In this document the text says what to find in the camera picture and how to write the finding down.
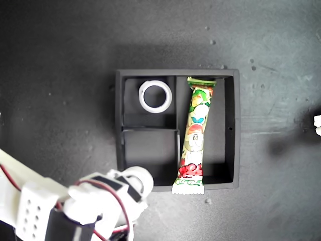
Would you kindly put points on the green printed snack bar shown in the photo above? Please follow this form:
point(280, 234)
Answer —
point(195, 140)

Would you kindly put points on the black tray with wells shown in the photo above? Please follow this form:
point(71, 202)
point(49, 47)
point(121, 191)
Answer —
point(220, 113)

